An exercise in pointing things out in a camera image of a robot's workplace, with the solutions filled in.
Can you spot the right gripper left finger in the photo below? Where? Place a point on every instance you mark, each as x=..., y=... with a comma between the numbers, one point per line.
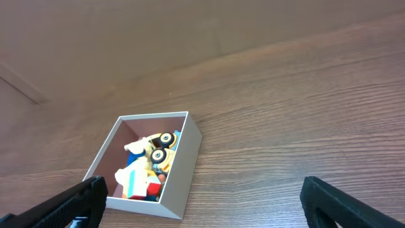
x=82, y=205

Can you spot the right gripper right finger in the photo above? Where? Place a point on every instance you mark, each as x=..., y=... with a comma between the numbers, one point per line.
x=326, y=206

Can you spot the yellow disc wooden handle toy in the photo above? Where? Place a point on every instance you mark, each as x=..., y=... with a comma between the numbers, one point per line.
x=159, y=140

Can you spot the multicoloured puzzle cube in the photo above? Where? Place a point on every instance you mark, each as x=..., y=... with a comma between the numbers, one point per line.
x=142, y=185

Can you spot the yellow blue toy truck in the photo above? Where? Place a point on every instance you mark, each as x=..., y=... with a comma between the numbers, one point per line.
x=162, y=158

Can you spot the white box maroon interior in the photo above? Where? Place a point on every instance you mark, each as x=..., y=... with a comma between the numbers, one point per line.
x=112, y=157

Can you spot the yellow plush duck blue scarf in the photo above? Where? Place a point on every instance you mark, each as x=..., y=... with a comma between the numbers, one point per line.
x=138, y=159

